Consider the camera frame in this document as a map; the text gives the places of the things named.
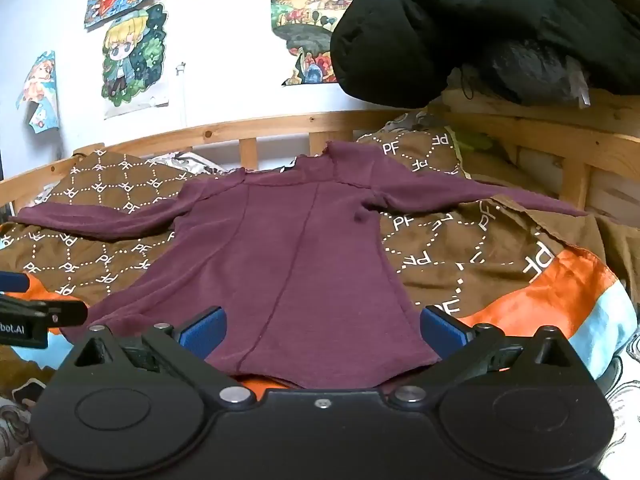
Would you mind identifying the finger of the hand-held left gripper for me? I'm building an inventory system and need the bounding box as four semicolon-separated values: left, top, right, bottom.
0;271;33;295
0;295;89;329

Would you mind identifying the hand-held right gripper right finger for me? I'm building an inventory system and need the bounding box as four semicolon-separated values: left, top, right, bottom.
387;306;583;406

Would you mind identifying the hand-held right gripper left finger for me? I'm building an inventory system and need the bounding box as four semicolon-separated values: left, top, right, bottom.
64;306;256;407

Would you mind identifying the maroon long-sleeved shirt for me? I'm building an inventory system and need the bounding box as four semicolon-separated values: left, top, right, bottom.
9;141;591;390

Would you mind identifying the brown patterned blanket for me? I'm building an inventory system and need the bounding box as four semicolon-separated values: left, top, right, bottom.
0;124;638;392

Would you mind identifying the green cloth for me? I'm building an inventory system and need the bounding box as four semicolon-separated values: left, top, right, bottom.
450;127;507;162

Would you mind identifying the grey furry cloth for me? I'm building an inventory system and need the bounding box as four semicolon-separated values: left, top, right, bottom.
492;40;593;109

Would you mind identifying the black padded jacket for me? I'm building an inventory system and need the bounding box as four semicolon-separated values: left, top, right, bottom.
331;0;640;110

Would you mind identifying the curled cartoon wall poster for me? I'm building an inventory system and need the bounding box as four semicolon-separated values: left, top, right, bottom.
15;51;62;135

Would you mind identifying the blonde cartoon figure wall poster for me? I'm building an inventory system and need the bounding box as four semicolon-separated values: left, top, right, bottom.
101;4;169;121

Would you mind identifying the landscape cartoon wall poster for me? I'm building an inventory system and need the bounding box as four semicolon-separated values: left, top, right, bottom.
270;0;359;87

